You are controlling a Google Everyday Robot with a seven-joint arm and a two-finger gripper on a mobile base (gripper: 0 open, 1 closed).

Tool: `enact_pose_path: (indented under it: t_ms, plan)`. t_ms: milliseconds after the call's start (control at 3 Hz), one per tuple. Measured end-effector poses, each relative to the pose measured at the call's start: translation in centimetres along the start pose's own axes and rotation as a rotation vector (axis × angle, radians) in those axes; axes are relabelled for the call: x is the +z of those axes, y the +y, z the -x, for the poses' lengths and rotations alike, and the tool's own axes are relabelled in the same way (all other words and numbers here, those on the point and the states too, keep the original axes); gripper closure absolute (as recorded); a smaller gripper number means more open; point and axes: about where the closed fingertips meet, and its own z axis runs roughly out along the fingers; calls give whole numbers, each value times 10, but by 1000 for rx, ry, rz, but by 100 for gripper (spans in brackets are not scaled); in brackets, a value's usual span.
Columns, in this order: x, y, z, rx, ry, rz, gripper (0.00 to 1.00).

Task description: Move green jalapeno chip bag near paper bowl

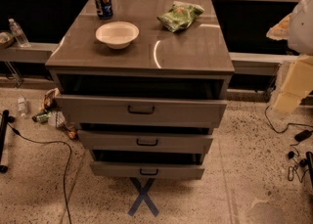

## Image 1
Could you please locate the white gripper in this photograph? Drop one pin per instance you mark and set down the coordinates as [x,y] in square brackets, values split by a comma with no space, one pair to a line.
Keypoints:
[301,27]

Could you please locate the green jalapeno chip bag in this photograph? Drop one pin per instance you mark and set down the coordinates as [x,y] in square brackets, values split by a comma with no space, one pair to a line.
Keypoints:
[180,16]

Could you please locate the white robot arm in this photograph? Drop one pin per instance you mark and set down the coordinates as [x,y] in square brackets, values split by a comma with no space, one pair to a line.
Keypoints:
[300,40]

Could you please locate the white paper bowl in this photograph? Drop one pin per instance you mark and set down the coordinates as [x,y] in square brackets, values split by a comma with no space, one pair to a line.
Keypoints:
[117,35]

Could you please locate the snack bag on floor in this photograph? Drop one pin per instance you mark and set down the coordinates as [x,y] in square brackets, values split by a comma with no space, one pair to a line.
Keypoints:
[49,101]

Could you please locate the bowl on ledge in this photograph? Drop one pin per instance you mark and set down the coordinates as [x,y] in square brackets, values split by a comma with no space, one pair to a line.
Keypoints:
[6,39]

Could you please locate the grey drawer cabinet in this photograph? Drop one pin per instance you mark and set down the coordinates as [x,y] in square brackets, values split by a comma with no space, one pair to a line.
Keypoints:
[189,64]

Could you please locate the blue soda can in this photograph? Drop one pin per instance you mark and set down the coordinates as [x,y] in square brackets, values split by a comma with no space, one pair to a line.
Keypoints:
[104,9]

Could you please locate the bottom grey drawer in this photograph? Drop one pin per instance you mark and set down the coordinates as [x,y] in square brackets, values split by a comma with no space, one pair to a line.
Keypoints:
[147,170]

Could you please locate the grey drawer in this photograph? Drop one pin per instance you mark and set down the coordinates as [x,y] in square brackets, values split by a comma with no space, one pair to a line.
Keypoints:
[142,111]
[147,170]
[145,142]

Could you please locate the middle grey drawer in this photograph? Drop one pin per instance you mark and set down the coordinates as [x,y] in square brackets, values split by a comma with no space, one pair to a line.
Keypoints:
[145,142]

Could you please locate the blue tape cross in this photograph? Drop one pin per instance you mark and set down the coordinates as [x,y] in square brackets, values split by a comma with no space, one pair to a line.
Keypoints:
[143,196]

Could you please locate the top grey drawer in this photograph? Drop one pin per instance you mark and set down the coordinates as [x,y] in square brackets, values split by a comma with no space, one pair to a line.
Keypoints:
[142,111]

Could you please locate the green can on floor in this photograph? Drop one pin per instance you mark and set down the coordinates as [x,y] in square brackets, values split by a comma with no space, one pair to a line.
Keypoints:
[42,117]

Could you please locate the clear water bottle on ledge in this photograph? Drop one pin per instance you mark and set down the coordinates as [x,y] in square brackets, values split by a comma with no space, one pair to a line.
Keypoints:
[18,33]

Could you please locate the small water bottle on floor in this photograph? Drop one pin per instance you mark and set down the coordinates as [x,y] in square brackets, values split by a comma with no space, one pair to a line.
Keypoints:
[22,106]

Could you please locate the black stand left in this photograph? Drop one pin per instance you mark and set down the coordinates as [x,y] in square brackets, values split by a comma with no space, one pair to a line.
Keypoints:
[5,126]

